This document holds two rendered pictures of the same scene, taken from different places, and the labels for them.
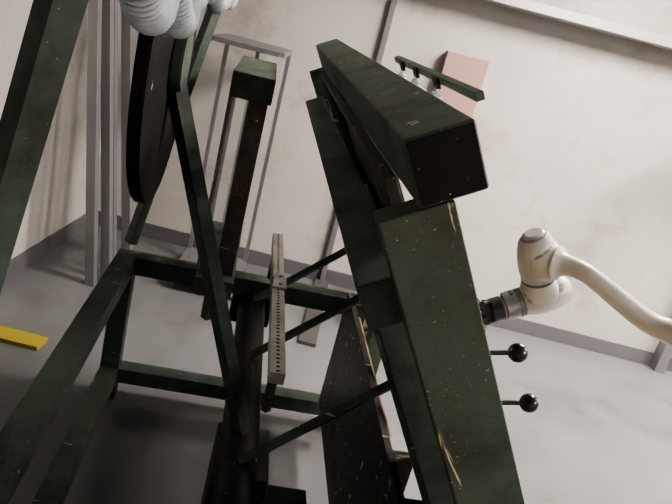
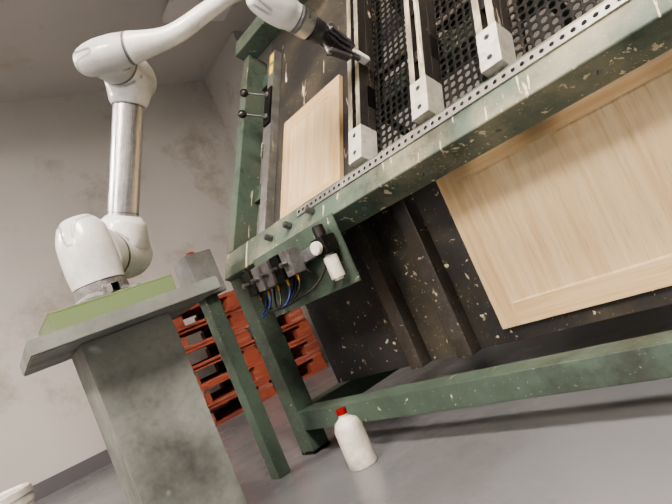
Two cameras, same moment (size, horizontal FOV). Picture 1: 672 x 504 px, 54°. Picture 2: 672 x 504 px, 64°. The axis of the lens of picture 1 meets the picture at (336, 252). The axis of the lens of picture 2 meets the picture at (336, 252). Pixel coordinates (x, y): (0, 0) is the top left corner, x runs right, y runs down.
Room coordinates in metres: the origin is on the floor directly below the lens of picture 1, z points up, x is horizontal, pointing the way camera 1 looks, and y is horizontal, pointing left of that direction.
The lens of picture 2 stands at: (3.11, -1.62, 0.57)
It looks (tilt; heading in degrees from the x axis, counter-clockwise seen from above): 4 degrees up; 145
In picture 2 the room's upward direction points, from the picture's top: 23 degrees counter-clockwise
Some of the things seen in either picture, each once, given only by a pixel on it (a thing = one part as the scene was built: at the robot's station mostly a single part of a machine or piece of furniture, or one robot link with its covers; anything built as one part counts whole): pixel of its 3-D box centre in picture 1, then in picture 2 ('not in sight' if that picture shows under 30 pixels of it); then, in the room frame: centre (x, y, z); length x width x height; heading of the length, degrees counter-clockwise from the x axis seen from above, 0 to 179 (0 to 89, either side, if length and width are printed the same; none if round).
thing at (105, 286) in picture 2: not in sight; (104, 292); (1.44, -1.29, 0.84); 0.22 x 0.18 x 0.06; 6
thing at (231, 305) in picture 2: not in sight; (231, 350); (-1.45, 0.07, 0.46); 1.26 x 0.87 x 0.93; 91
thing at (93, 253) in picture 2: not in sight; (88, 251); (1.41, -1.29, 0.98); 0.18 x 0.16 x 0.22; 140
